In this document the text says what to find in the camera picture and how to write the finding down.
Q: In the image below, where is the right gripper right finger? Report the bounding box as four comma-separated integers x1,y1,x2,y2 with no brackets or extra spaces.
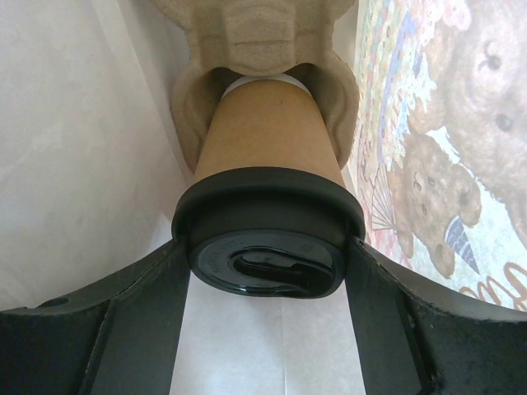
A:
345,238,526,394

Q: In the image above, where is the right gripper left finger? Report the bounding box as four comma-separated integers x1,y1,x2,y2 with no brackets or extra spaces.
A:
1,239,189,394

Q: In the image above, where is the beige paper takeout bag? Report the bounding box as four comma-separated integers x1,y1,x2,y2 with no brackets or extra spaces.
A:
1,1,526,394

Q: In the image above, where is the black coffee cup lid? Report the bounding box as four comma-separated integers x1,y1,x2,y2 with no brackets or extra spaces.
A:
172,167,366,300

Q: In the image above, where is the brown paper coffee cup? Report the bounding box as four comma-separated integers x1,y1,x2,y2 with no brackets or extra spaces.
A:
194,74,344,185

